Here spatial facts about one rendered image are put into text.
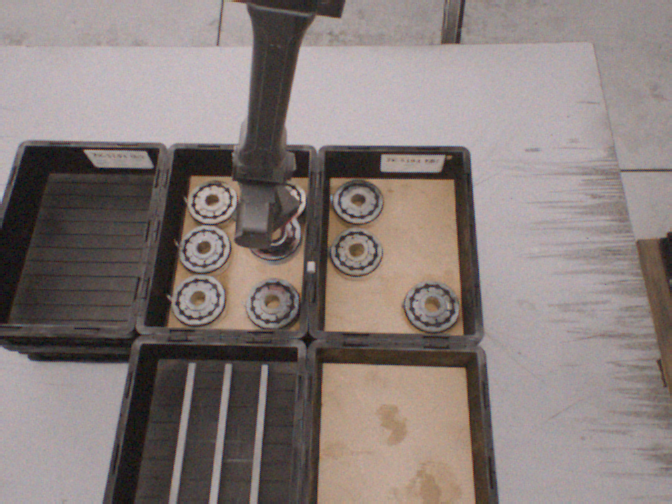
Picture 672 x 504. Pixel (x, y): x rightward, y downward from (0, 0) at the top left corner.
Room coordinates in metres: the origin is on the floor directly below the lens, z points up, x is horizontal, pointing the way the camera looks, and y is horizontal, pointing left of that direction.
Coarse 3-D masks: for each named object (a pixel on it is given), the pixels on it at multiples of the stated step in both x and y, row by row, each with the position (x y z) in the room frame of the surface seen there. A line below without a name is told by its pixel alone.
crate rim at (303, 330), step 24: (192, 144) 0.71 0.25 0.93; (216, 144) 0.70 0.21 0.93; (168, 168) 0.65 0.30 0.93; (312, 168) 0.63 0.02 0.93; (168, 192) 0.60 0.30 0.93; (312, 192) 0.57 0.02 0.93; (312, 216) 0.52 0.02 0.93; (312, 240) 0.47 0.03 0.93; (144, 288) 0.40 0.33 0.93; (144, 312) 0.36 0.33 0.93; (216, 336) 0.30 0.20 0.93; (240, 336) 0.30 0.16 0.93; (264, 336) 0.30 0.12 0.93; (288, 336) 0.29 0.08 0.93
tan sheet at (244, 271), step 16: (240, 192) 0.65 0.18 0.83; (192, 224) 0.58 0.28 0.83; (304, 224) 0.56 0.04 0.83; (304, 240) 0.52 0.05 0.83; (240, 256) 0.50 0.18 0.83; (176, 272) 0.47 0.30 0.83; (224, 272) 0.46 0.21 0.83; (240, 272) 0.46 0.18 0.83; (256, 272) 0.46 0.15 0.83; (272, 272) 0.46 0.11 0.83; (288, 272) 0.45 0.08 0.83; (224, 288) 0.43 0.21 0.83; (240, 288) 0.43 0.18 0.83; (240, 304) 0.39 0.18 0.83; (272, 304) 0.39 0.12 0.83; (176, 320) 0.37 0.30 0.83; (224, 320) 0.36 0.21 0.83; (240, 320) 0.36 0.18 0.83
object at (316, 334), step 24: (312, 288) 0.38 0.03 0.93; (480, 288) 0.35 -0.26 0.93; (312, 312) 0.33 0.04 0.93; (480, 312) 0.31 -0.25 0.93; (312, 336) 0.29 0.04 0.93; (336, 336) 0.29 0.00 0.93; (360, 336) 0.28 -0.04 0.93; (384, 336) 0.28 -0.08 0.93; (408, 336) 0.28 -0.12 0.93; (432, 336) 0.27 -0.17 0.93; (456, 336) 0.27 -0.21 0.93; (480, 336) 0.27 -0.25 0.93
